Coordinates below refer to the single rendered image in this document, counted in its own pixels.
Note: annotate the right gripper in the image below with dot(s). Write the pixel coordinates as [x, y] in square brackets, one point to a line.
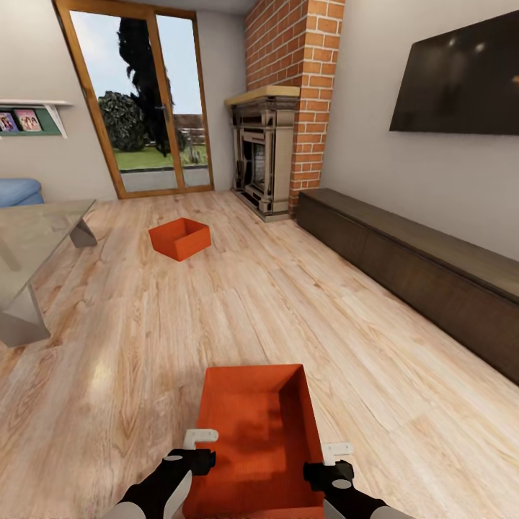
[316, 473]

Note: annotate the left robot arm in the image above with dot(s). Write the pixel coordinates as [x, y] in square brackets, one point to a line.
[161, 494]

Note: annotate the wood fireplace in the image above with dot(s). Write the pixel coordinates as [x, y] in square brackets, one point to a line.
[263, 142]

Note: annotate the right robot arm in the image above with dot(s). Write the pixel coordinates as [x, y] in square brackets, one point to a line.
[342, 500]

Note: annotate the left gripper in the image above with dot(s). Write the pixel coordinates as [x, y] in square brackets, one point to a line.
[202, 460]

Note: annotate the countertop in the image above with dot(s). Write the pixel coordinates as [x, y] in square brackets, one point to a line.
[289, 91]

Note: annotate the storage box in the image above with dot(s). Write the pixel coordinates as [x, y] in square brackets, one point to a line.
[267, 432]
[180, 238]

